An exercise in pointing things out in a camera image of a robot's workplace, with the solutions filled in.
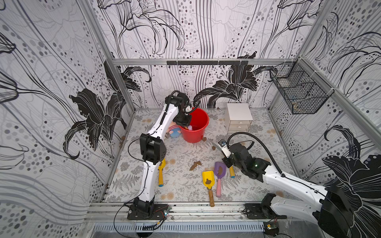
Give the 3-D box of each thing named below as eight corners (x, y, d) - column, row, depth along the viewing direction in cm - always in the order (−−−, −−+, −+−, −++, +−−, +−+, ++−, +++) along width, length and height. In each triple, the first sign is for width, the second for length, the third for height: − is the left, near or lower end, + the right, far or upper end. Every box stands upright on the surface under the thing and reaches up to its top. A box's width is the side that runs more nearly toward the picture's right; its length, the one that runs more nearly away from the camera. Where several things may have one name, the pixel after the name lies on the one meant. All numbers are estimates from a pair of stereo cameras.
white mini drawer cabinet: (226, 133, 106) (230, 120, 95) (222, 106, 124) (224, 93, 113) (248, 133, 106) (254, 120, 95) (240, 106, 124) (244, 93, 112)
